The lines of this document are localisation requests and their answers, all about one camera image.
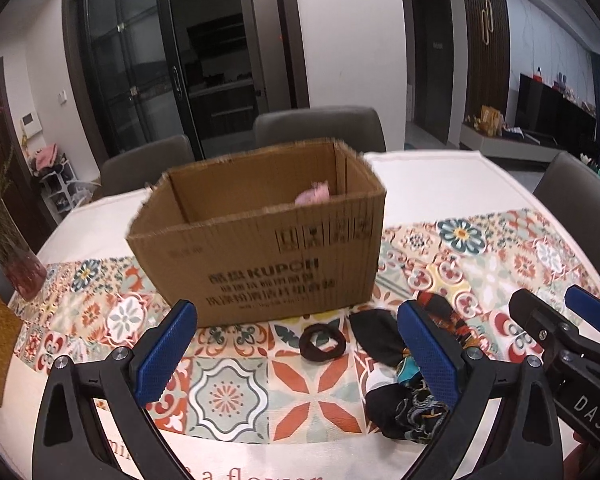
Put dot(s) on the glass vase with dried flowers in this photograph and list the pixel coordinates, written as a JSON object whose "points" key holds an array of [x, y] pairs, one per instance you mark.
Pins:
{"points": [[10, 125]]}

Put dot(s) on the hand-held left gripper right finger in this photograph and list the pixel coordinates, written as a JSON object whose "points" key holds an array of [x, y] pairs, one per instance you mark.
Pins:
{"points": [[427, 355]]}

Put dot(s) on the grey television cabinet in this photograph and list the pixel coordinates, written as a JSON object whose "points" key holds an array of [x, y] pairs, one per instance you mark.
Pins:
{"points": [[510, 146]]}

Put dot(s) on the dark interior door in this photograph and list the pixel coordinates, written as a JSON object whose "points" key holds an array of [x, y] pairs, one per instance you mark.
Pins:
{"points": [[437, 60]]}

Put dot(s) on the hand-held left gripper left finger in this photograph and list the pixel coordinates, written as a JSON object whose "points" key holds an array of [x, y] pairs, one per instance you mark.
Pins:
{"points": [[165, 355]]}

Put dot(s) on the white wall intercom panel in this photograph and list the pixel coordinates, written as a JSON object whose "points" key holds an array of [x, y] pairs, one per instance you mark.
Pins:
{"points": [[31, 123]]}

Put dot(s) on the pink sock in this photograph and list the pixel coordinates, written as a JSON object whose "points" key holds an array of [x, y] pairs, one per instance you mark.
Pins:
{"points": [[312, 195]]}

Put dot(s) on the sliding glass door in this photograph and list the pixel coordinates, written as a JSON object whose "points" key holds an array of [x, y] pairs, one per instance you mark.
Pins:
{"points": [[130, 60]]}

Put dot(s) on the dark hair scrunchie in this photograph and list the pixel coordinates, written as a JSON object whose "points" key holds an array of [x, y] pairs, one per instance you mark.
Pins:
{"points": [[310, 352]]}

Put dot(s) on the black patterned scarf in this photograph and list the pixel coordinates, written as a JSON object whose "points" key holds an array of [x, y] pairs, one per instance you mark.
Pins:
{"points": [[380, 335]]}

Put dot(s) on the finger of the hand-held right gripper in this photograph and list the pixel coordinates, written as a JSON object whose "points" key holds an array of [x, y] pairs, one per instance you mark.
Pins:
{"points": [[590, 307], [535, 312]]}

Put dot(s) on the black television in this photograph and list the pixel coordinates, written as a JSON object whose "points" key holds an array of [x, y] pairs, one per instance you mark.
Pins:
{"points": [[555, 110]]}

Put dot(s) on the brown cardboard box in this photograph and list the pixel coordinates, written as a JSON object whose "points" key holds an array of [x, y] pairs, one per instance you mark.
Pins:
{"points": [[260, 260]]}

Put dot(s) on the colourful tile-print table runner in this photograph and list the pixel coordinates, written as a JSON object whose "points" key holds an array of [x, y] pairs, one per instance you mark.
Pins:
{"points": [[230, 395]]}

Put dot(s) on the yellow box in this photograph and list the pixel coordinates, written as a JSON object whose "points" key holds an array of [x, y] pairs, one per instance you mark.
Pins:
{"points": [[491, 120]]}

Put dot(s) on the white shoe rack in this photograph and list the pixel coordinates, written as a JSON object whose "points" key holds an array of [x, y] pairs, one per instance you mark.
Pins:
{"points": [[60, 190]]}

